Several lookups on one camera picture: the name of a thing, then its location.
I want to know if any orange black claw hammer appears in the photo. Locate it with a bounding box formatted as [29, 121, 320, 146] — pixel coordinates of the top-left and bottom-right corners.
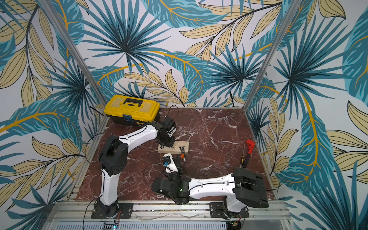
[179, 146, 186, 163]

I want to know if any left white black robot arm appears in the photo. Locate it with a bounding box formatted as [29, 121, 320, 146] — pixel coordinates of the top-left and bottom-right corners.
[94, 117, 176, 219]

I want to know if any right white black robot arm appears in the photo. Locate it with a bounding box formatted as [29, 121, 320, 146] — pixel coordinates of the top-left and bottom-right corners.
[151, 154, 269, 219]

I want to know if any light wooden board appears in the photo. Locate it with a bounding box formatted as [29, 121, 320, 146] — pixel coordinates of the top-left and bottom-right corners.
[157, 141, 189, 154]

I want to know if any yellow black plastic toolbox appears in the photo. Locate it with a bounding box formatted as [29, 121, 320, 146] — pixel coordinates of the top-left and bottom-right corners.
[104, 95, 160, 127]

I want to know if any white perforated vent panel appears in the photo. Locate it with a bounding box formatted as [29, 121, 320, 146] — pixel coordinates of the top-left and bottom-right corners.
[52, 221, 227, 230]

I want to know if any red pipe wrench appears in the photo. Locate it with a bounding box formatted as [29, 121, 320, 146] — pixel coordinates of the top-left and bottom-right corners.
[245, 140, 255, 162]

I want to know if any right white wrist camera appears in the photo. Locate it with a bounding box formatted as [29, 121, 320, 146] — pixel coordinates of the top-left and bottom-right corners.
[163, 153, 178, 173]

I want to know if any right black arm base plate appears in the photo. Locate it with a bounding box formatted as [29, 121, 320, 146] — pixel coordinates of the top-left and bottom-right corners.
[209, 202, 249, 219]

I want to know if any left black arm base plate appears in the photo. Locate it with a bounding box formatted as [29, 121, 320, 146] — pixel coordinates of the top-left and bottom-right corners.
[91, 201, 133, 219]

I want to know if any aluminium front frame rail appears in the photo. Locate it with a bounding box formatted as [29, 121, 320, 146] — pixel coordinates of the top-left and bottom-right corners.
[46, 200, 292, 224]

